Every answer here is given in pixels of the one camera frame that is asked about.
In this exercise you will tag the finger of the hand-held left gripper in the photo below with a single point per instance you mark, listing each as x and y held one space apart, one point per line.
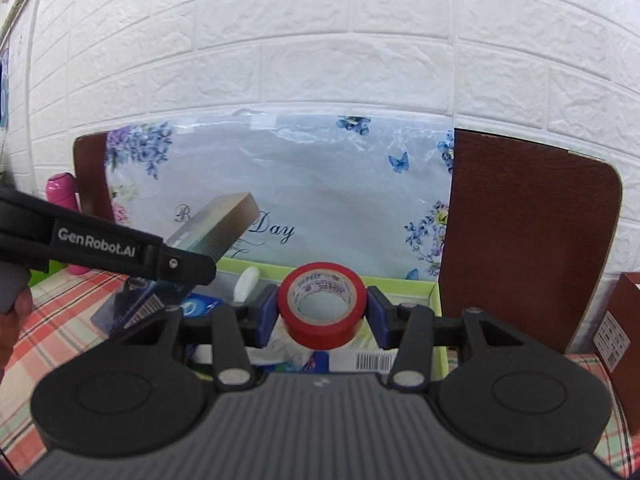
182 264

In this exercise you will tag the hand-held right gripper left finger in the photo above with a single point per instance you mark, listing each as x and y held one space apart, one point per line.
265 316

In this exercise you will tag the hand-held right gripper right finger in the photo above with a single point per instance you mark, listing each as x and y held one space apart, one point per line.
377 316

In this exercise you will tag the light green carton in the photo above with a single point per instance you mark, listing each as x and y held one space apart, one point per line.
400 290

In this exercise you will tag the red tape roll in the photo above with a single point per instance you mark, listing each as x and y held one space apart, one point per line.
325 336

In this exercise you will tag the gold cardboard box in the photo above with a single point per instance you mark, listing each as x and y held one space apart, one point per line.
225 225

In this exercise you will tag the person's left hand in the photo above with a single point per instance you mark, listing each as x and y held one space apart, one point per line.
10 332

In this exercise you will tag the white and pink glove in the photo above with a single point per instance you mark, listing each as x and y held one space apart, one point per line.
247 282

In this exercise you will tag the yellow white barcode box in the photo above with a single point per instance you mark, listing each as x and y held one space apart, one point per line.
372 360

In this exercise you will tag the pink bottle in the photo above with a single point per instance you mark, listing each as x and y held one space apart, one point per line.
62 190

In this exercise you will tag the plaid bedsheet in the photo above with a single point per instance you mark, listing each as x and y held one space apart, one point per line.
55 310

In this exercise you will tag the floral plastic bag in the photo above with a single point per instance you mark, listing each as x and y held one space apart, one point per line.
325 185

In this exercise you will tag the brown wooden headboard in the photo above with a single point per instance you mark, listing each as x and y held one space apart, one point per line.
525 240

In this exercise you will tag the brown cardboard box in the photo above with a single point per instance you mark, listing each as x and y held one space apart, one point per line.
625 320

